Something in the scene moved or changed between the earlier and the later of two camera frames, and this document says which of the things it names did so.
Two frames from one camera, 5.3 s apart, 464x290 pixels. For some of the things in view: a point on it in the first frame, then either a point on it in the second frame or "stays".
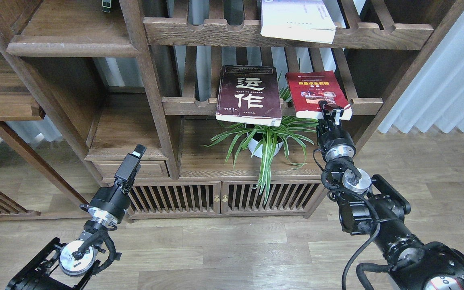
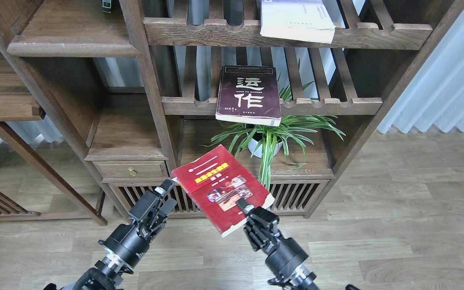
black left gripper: x=110 y=204 -> x=129 y=243
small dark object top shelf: x=106 y=5 stays
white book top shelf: x=307 y=20 stays
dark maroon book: x=249 y=94 stays
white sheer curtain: x=452 y=89 stays
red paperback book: x=307 y=89 -> x=213 y=182
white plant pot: x=253 y=145 stays
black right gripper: x=336 y=142 -> x=284 y=255
